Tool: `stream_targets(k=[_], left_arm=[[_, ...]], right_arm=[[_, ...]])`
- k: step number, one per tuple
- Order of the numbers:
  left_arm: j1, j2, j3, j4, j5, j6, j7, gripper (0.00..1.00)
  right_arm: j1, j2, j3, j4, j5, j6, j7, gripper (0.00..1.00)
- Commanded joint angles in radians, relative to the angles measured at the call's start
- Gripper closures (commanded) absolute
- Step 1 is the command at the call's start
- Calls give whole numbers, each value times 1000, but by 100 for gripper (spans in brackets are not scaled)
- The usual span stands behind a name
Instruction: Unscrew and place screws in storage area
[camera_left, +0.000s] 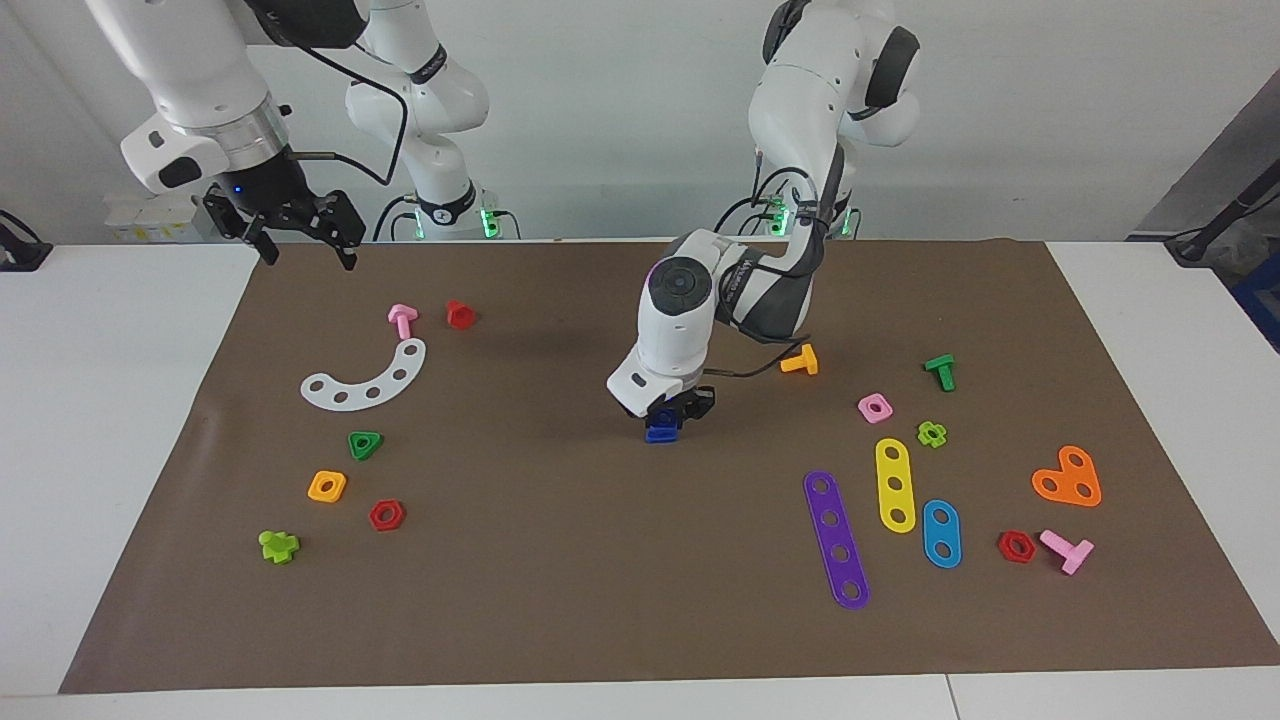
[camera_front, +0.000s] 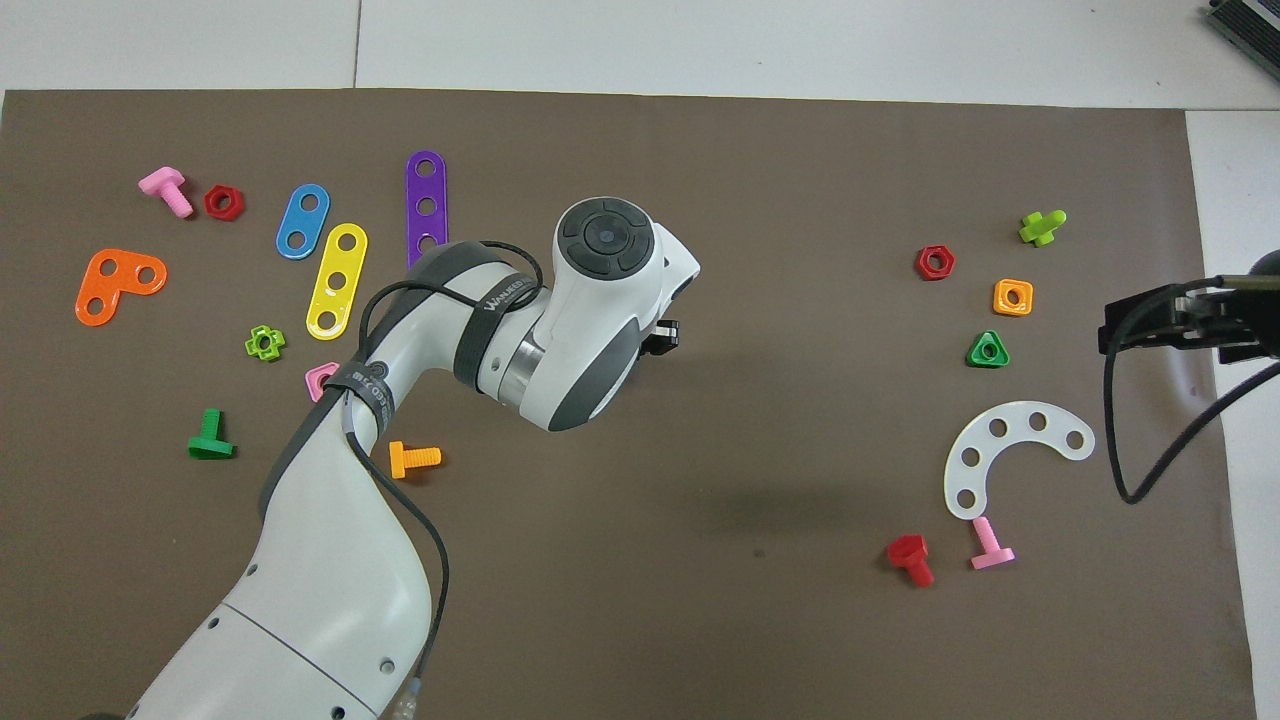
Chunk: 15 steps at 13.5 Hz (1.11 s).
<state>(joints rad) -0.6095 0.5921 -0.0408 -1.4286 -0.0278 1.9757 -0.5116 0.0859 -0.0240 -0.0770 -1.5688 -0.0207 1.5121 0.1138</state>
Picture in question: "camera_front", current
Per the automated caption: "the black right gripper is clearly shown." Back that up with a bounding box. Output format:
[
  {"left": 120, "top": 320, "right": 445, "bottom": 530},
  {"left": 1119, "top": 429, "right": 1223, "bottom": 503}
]
[{"left": 1097, "top": 285, "right": 1280, "bottom": 364}]

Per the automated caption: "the lime green cross-head bolt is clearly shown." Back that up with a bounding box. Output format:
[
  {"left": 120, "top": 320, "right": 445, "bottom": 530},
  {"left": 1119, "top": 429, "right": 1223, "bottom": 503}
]
[{"left": 1018, "top": 209, "right": 1068, "bottom": 248}]

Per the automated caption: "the white curved five-hole plate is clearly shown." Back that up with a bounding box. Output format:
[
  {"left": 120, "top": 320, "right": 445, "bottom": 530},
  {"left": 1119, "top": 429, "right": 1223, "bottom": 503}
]
[{"left": 943, "top": 401, "right": 1097, "bottom": 521}]

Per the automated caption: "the orange plastic bolt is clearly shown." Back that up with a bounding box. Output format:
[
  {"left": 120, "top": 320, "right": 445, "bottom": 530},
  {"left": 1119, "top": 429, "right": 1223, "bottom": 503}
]
[{"left": 388, "top": 440, "right": 443, "bottom": 480}]

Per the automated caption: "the purple four-hole plastic strip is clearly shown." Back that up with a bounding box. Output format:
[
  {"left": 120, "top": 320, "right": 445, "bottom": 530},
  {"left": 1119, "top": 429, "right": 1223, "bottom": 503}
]
[{"left": 405, "top": 150, "right": 449, "bottom": 270}]

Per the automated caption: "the brown table mat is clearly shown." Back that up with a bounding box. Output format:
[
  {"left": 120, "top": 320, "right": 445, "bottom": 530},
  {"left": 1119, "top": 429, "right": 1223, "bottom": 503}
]
[{"left": 0, "top": 88, "right": 1259, "bottom": 720}]

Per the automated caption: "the pink plastic bolt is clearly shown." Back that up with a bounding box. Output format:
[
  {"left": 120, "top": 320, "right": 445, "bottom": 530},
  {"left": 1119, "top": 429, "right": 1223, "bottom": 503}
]
[
  {"left": 138, "top": 166, "right": 195, "bottom": 220},
  {"left": 969, "top": 516, "right": 1016, "bottom": 572}
]

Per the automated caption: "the grey ribbed electronic device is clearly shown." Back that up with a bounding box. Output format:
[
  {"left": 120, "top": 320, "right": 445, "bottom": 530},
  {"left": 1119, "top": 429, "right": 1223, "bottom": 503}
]
[{"left": 1203, "top": 0, "right": 1280, "bottom": 53}]

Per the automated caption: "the red plastic bolt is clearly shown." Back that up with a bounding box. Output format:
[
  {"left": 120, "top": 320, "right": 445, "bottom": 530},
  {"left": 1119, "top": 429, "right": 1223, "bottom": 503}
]
[{"left": 886, "top": 534, "right": 936, "bottom": 589}]

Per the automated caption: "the yellow three-hole plastic strip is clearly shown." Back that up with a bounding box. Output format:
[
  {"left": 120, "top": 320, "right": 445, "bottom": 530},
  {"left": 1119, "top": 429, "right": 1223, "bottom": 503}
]
[{"left": 305, "top": 222, "right": 369, "bottom": 342}]

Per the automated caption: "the blue two-hole plastic strip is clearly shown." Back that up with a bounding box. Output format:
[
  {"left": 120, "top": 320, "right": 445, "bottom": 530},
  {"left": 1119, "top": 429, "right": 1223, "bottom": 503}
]
[{"left": 275, "top": 183, "right": 331, "bottom": 261}]

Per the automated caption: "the dark green plastic bolt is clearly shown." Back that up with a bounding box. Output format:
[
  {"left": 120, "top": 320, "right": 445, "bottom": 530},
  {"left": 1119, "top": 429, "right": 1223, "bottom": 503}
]
[{"left": 187, "top": 408, "right": 237, "bottom": 461}]

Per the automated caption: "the orange three-hole angled plate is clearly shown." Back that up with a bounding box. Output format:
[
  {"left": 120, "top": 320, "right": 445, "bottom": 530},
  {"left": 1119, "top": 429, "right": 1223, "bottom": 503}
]
[{"left": 75, "top": 248, "right": 168, "bottom": 328}]

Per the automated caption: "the black printed velcro strap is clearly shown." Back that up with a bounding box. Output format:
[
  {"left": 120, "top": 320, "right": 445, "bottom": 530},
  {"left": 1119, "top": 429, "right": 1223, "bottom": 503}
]
[
  {"left": 453, "top": 270, "right": 549, "bottom": 391},
  {"left": 323, "top": 360, "right": 397, "bottom": 441}
]

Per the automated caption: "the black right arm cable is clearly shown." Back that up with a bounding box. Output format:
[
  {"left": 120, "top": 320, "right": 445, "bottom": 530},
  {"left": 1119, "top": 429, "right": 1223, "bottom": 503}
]
[{"left": 1102, "top": 283, "right": 1280, "bottom": 505}]

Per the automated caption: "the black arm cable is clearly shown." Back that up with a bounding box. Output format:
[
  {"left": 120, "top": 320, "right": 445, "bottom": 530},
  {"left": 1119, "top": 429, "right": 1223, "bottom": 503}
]
[
  {"left": 340, "top": 240, "right": 547, "bottom": 707},
  {"left": 1102, "top": 283, "right": 1280, "bottom": 505}
]

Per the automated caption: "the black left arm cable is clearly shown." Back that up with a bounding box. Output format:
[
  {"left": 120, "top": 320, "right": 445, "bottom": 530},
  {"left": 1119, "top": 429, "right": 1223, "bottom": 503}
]
[{"left": 340, "top": 240, "right": 547, "bottom": 707}]

